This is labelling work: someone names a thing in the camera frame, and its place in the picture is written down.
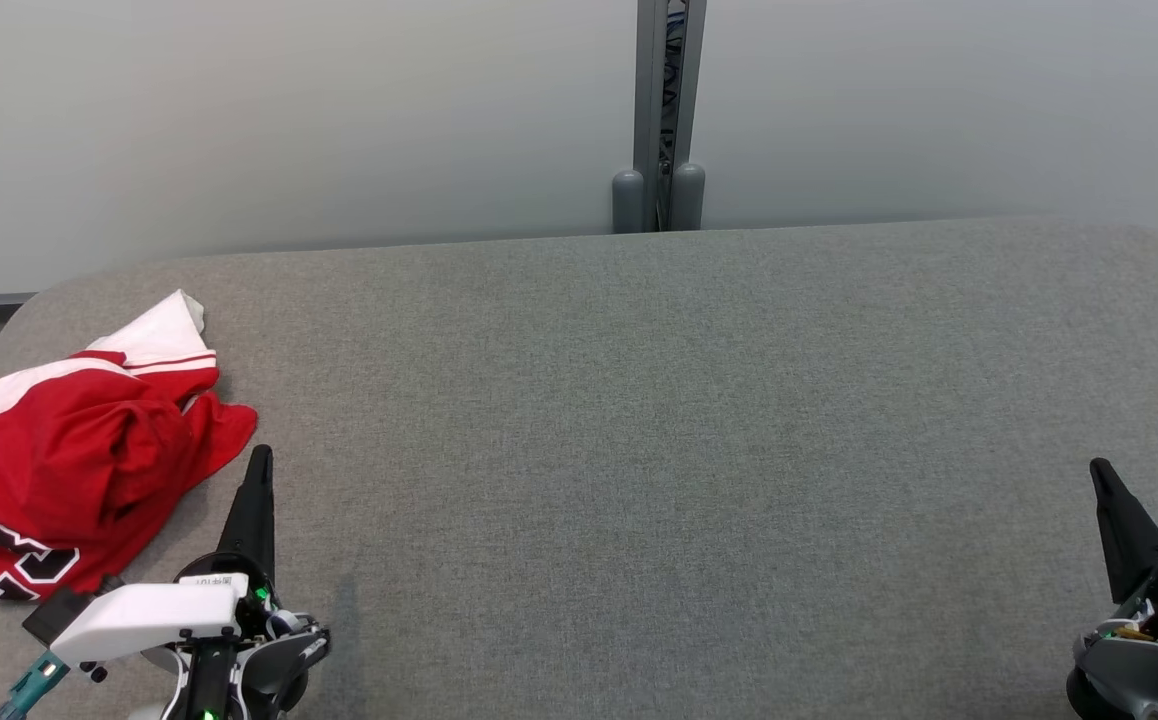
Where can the grey cylinder bumper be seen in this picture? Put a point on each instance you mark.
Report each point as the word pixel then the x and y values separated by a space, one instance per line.
pixel 628 200
pixel 689 195

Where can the grey metal post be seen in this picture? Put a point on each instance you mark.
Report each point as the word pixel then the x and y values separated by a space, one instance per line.
pixel 651 100

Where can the red white basketball jersey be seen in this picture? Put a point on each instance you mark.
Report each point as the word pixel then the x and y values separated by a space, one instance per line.
pixel 59 450

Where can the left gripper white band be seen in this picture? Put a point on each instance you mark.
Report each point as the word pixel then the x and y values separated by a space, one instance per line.
pixel 139 615

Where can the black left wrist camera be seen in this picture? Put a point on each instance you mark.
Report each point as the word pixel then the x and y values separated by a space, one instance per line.
pixel 54 615

